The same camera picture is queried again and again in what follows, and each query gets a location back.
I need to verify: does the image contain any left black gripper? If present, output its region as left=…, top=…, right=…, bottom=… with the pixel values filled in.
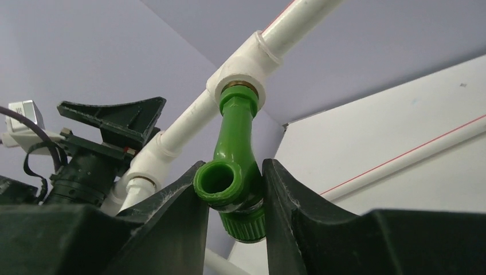
left=44, top=96, right=166, bottom=207

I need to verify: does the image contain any white PVC pipe frame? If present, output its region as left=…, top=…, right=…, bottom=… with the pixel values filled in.
left=101, top=1, right=485, bottom=274

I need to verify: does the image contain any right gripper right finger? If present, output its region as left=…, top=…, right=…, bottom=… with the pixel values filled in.
left=262, top=159, right=485, bottom=274

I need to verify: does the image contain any green plastic faucet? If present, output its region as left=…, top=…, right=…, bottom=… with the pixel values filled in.
left=193, top=84, right=266, bottom=243

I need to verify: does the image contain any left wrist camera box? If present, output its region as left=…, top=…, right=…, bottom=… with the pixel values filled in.
left=1, top=100, right=65, bottom=151

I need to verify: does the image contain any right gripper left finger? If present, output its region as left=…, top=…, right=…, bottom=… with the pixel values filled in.
left=1, top=161, right=209, bottom=274

